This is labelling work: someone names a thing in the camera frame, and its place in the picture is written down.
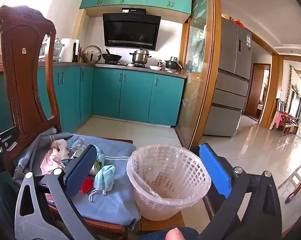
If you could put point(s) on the black wok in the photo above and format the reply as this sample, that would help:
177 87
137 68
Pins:
111 57

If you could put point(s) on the gas stove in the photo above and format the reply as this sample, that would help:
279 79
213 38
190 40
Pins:
125 64

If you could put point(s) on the clear plastic bag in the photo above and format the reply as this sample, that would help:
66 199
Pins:
79 142

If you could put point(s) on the wooden doorway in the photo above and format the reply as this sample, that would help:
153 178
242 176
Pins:
250 92

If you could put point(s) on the red bag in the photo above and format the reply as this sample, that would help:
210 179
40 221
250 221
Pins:
238 23

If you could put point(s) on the dark wooden armchair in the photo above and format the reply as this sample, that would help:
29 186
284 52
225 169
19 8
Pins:
286 122

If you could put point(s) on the pink printed packet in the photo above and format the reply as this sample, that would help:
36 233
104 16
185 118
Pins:
49 163

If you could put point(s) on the dark bottle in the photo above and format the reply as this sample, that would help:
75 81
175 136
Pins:
79 53

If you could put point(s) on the green wrapper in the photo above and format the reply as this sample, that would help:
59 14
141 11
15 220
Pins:
98 165

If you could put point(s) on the steel pan lid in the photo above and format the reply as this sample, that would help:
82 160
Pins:
91 54

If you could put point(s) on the white dish rack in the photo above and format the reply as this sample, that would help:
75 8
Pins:
49 51

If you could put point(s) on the white bowl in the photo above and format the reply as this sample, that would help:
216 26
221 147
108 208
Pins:
155 67

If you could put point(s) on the white electric kettle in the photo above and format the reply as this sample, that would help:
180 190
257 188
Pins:
68 50

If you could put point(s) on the slatted wooden chair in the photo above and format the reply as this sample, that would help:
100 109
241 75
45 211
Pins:
294 180

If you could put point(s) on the blue-grey striped cloth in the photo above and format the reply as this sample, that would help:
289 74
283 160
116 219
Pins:
115 200

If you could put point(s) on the carved wooden chair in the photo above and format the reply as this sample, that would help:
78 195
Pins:
23 80

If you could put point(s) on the glass sliding door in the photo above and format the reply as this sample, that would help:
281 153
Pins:
198 67

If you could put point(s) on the white mesh wastebasket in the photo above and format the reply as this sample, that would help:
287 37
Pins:
150 200

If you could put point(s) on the red wrapper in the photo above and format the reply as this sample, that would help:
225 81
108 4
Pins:
86 186

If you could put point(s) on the black range hood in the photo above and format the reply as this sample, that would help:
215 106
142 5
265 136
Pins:
130 30

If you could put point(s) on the pink hanging cloth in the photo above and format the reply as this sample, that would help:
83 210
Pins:
276 120

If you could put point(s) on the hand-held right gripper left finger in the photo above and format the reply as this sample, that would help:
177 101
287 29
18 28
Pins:
80 170

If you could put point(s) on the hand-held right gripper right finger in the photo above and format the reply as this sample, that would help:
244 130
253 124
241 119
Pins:
215 172

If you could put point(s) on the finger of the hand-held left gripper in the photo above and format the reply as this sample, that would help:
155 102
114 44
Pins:
8 140

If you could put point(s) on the person's right hand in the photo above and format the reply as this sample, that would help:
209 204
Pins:
174 234

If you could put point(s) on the silver refrigerator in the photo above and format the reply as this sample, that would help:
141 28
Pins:
230 80

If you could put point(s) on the black cooking pot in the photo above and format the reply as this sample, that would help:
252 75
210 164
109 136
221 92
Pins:
172 64

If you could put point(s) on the red sauce bottle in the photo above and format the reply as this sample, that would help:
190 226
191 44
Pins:
160 63

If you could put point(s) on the tissue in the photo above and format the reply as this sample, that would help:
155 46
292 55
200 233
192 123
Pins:
59 145

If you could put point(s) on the steel stockpot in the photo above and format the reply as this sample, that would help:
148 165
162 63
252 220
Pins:
140 56

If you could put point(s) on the green garland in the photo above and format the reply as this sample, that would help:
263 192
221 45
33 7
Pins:
289 87

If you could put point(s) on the teal lower cabinets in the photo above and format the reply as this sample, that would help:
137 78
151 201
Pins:
135 95

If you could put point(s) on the clear blue wrapper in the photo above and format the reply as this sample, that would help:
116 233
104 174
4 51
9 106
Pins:
104 177

